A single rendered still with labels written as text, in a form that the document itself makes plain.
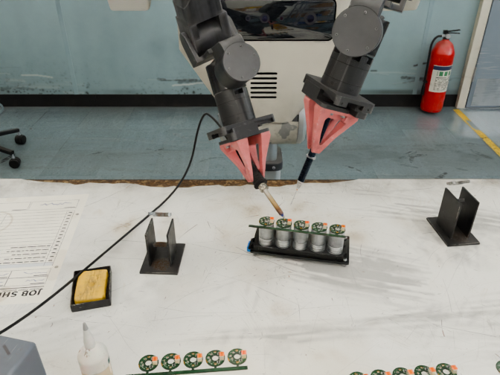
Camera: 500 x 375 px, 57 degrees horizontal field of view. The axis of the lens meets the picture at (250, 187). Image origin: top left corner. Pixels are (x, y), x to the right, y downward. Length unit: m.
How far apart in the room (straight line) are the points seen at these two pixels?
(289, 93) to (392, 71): 2.44
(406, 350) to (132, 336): 0.36
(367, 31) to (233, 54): 0.21
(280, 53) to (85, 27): 2.51
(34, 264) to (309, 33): 0.69
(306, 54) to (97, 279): 0.63
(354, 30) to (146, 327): 0.47
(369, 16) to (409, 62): 2.92
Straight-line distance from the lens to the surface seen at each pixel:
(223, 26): 0.77
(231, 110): 0.75
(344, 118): 0.68
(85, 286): 0.73
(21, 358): 0.56
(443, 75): 3.40
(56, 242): 0.86
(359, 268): 0.76
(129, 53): 3.40
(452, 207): 0.85
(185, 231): 0.83
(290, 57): 1.04
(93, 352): 0.58
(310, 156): 0.70
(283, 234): 0.73
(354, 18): 0.58
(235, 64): 0.69
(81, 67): 3.53
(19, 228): 0.92
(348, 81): 0.65
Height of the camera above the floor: 1.24
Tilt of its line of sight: 31 degrees down
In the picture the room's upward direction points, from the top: straight up
